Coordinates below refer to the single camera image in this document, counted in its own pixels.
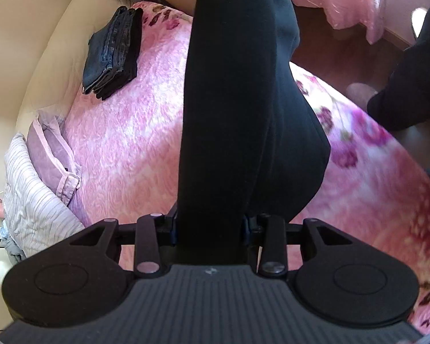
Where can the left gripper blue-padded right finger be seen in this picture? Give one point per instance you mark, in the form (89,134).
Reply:
(268,238)

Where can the black garment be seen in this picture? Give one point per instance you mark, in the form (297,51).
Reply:
(251,144)

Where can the pink rose bed blanket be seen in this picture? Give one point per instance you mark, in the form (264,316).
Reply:
(128,150)

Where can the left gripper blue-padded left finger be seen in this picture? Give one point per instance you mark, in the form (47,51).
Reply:
(153,238)

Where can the person's black-trousered leg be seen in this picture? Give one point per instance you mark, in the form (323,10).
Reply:
(405,101)

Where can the cream quilted headboard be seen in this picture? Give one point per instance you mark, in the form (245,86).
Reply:
(57,77)

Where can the grey striped rolled duvet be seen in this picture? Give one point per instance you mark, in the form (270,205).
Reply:
(36,218)

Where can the folded dark jeans stack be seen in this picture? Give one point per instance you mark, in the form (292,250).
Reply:
(112,54)

